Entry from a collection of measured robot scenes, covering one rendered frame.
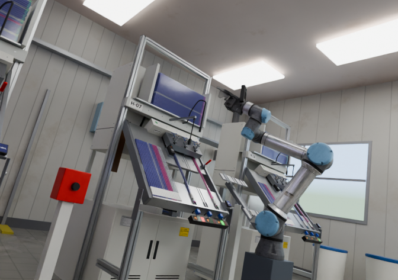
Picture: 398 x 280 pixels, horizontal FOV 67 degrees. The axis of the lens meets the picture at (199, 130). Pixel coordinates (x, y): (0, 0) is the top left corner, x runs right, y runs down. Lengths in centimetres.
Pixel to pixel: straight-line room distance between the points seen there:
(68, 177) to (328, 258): 381
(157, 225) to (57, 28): 374
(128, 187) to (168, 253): 308
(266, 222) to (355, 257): 385
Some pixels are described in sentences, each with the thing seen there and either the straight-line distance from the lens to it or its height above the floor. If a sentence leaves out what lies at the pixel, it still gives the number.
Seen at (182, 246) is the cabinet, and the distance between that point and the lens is 238.
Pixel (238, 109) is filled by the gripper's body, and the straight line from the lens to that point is 176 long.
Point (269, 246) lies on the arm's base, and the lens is 168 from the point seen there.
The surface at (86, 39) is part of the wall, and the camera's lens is 529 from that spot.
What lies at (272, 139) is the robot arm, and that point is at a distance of 177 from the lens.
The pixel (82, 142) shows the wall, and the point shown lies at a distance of 496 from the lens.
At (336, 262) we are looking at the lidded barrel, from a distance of 478.
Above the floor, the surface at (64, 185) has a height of 69.
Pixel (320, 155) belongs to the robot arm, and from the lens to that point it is 155.
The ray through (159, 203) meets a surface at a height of 70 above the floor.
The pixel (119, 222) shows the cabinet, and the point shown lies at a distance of 204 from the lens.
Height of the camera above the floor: 72
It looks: 14 degrees up
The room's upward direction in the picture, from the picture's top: 12 degrees clockwise
